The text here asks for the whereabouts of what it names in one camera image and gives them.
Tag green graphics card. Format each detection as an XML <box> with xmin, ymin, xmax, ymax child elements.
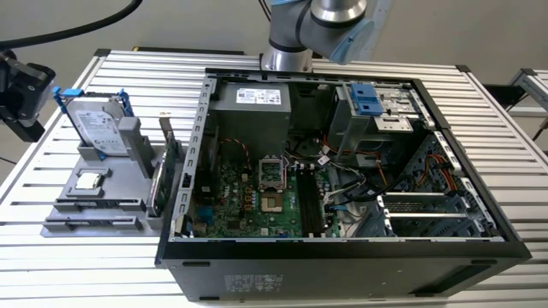
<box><xmin>146</xmin><ymin>110</ymin><xmax>182</xmax><ymax>218</ymax></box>

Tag silver CPU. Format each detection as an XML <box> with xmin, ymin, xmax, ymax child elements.
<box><xmin>74</xmin><ymin>172</ymin><xmax>104</xmax><ymax>191</ymax></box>

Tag black open PC case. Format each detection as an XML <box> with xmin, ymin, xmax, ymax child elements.
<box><xmin>154</xmin><ymin>67</ymin><xmax>532</xmax><ymax>302</ymax></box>

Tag grey parts rack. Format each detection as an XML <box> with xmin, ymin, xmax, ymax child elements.
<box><xmin>40</xmin><ymin>117</ymin><xmax>190</xmax><ymax>238</ymax></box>

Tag black wire bundle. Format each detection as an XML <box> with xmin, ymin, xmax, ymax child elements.
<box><xmin>327</xmin><ymin>173</ymin><xmax>390</xmax><ymax>205</ymax></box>

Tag wire locking lever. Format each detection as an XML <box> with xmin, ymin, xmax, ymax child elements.
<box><xmin>282</xmin><ymin>155</ymin><xmax>291</xmax><ymax>193</ymax></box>

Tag CPU socket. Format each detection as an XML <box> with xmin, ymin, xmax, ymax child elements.
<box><xmin>259</xmin><ymin>189</ymin><xmax>287</xmax><ymax>215</ymax></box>

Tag orange yellow power wires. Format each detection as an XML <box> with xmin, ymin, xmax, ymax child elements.
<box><xmin>422</xmin><ymin>153</ymin><xmax>459</xmax><ymax>197</ymax></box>

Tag grey metal drive cage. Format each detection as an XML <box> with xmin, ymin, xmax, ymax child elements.
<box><xmin>327</xmin><ymin>81</ymin><xmax>430</xmax><ymax>167</ymax></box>

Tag thin orange wire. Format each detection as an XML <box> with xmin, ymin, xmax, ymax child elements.
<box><xmin>322</xmin><ymin>133</ymin><xmax>390</xmax><ymax>187</ymax></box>

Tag black RAM slot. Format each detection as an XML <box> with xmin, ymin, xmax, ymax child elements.
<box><xmin>300</xmin><ymin>166</ymin><xmax>315</xmax><ymax>237</ymax></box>
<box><xmin>295</xmin><ymin>166</ymin><xmax>310</xmax><ymax>237</ymax></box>
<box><xmin>306</xmin><ymin>166</ymin><xmax>322</xmax><ymax>237</ymax></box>

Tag blue drive bay latch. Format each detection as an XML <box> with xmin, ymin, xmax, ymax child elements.
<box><xmin>348</xmin><ymin>82</ymin><xmax>384</xmax><ymax>117</ymax></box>

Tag hard disk in blue carrier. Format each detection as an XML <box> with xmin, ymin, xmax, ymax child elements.
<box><xmin>51</xmin><ymin>85</ymin><xmax>135</xmax><ymax>160</ymax></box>

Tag black camera cable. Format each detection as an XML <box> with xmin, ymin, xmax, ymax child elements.
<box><xmin>0</xmin><ymin>0</ymin><xmax>146</xmax><ymax>49</ymax></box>

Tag wires with white connectors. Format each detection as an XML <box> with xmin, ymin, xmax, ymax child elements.
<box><xmin>284</xmin><ymin>136</ymin><xmax>334</xmax><ymax>167</ymax></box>

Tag aluminium side table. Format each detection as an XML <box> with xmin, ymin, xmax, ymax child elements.
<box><xmin>507</xmin><ymin>67</ymin><xmax>548</xmax><ymax>142</ymax></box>

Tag grey power supply unit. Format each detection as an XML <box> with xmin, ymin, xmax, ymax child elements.
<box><xmin>210</xmin><ymin>81</ymin><xmax>292</xmax><ymax>161</ymax></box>

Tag red and black fan wire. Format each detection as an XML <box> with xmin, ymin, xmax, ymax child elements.
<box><xmin>219</xmin><ymin>137</ymin><xmax>255</xmax><ymax>171</ymax></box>

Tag green motherboard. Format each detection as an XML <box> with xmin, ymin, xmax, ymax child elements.
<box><xmin>191</xmin><ymin>137</ymin><xmax>344</xmax><ymax>240</ymax></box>

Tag metal socket cover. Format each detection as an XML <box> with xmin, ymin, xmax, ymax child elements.
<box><xmin>256</xmin><ymin>153</ymin><xmax>287</xmax><ymax>191</ymax></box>

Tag black case fan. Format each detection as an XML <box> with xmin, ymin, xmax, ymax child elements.
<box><xmin>195</xmin><ymin>124</ymin><xmax>222</xmax><ymax>206</ymax></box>

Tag grey metal disk bay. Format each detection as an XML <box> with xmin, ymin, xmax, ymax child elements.
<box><xmin>376</xmin><ymin>191</ymin><xmax>494</xmax><ymax>240</ymax></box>

